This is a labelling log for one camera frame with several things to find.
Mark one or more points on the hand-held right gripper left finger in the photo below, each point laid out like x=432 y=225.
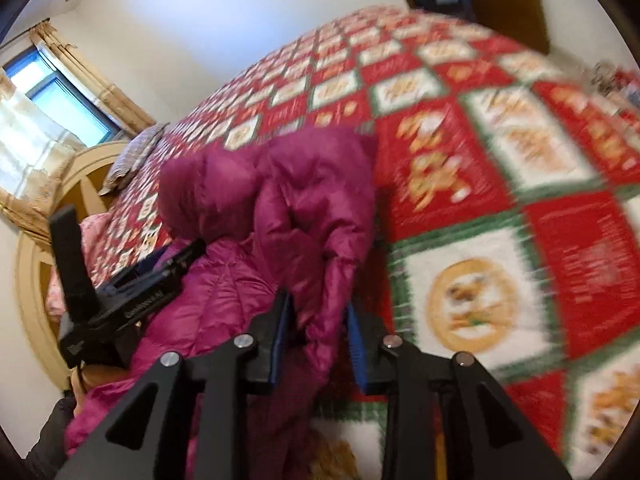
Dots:
x=279 y=345

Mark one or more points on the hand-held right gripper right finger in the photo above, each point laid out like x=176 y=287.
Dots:
x=357 y=355

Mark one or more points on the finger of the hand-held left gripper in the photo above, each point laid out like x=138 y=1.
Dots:
x=182 y=257

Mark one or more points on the magenta down jacket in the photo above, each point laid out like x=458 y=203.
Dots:
x=280 y=220

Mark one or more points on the person's left forearm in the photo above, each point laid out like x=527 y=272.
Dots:
x=50 y=440

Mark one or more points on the person's left hand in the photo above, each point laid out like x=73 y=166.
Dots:
x=102 y=380

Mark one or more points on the cream wooden headboard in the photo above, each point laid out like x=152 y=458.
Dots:
x=40 y=280

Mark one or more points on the pink floral pillow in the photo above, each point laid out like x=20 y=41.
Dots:
x=95 y=250

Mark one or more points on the brown patterned pillow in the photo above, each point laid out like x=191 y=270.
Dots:
x=135 y=160

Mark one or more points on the sheer cream lace curtain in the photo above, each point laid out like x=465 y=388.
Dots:
x=35 y=145

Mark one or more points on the beige drape curtain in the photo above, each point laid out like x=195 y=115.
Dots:
x=100 y=80

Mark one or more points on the window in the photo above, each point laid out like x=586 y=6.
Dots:
x=70 y=92

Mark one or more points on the red patchwork quilt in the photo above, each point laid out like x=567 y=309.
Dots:
x=475 y=185

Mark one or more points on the blurred colourful clutter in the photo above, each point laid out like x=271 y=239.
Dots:
x=617 y=85

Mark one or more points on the brown wooden door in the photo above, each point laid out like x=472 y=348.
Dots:
x=510 y=0

